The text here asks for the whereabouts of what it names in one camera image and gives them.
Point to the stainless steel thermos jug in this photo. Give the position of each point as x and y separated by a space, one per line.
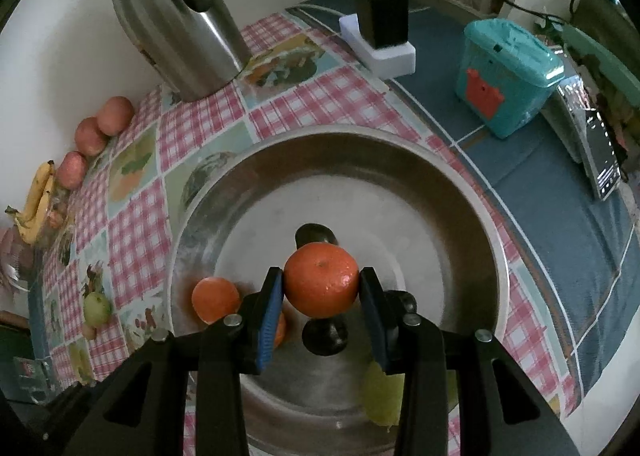
165 36

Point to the orange tangerine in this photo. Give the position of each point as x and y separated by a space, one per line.
215 298
280 331
320 281

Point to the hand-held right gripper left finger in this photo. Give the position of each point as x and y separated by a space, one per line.
267 321

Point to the shiny foil packet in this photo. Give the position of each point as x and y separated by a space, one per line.
602 156

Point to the checkered printed tablecloth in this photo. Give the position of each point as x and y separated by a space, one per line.
135 236

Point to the yellow banana bunch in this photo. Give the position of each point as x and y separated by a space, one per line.
35 201

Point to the teal plastic container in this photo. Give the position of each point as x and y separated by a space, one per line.
505 86

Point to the red apple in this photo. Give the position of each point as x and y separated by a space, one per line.
116 115
71 169
90 136

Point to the yellow-green fruit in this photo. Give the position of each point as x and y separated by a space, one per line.
382 396

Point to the teal plastic tray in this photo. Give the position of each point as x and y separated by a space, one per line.
600 51

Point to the glass cup with red label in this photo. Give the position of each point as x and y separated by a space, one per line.
30 371

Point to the small orange fruit in bowl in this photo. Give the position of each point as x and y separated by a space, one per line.
52 218

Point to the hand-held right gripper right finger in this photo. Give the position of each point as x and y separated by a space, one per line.
375 321

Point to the black power adapter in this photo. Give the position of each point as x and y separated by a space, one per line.
382 16

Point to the white power strip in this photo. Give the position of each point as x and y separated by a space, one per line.
385 61

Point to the round steel plate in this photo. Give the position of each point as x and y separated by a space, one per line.
425 216

